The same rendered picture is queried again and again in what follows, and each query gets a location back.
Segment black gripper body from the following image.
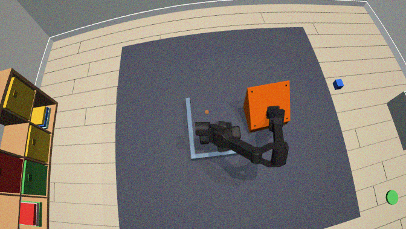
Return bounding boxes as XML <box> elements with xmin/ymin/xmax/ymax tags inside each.
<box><xmin>199</xmin><ymin>126</ymin><xmax>241</xmax><ymax>145</ymax></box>

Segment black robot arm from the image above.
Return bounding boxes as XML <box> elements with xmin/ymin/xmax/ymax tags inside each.
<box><xmin>195</xmin><ymin>106</ymin><xmax>289</xmax><ymax>167</ymax></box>

